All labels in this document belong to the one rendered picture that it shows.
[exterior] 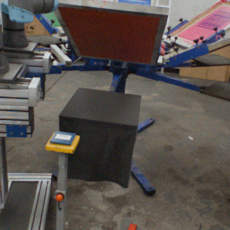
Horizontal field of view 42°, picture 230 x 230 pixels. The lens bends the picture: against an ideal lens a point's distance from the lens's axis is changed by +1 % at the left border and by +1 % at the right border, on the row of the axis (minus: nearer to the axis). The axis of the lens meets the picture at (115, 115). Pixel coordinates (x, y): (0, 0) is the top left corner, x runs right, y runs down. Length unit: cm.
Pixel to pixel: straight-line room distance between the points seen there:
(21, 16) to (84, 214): 172
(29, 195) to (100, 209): 57
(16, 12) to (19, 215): 143
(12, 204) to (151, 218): 103
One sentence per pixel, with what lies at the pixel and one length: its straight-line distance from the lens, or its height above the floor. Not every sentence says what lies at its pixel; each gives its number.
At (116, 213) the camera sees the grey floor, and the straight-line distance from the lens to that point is 244.
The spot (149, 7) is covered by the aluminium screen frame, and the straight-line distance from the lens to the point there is 150.
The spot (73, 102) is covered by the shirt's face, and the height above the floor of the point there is 95.
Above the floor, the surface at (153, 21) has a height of 148.
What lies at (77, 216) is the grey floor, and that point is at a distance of 239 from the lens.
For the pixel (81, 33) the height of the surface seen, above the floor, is 135.
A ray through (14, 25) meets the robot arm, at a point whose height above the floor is 138.
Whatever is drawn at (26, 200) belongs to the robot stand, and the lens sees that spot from 222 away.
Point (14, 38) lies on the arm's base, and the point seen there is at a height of 131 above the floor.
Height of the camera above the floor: 166
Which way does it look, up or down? 25 degrees down
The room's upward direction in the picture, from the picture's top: 6 degrees clockwise
